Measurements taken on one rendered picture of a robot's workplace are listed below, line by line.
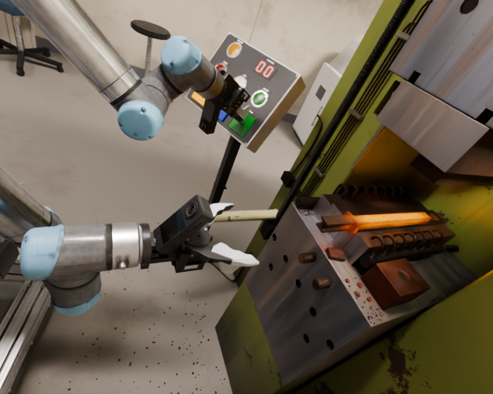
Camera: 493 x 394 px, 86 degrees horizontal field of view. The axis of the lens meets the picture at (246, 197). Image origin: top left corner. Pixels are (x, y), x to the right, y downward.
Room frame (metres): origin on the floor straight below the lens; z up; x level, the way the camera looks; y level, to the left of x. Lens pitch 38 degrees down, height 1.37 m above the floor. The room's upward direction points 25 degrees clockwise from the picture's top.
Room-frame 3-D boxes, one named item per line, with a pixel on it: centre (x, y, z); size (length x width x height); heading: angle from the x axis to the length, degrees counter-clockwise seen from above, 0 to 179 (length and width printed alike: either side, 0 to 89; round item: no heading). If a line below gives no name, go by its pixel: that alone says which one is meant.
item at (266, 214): (0.81, 0.02, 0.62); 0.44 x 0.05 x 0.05; 127
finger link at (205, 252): (0.30, 0.02, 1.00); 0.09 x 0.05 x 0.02; 91
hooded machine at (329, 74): (3.46, -0.57, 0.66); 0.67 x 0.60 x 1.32; 112
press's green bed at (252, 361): (0.68, -0.47, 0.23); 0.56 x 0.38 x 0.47; 127
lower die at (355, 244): (0.72, -0.43, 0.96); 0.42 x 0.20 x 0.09; 127
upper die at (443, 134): (0.72, -0.43, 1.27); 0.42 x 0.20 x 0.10; 127
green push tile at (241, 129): (0.83, 0.11, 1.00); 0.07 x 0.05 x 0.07; 62
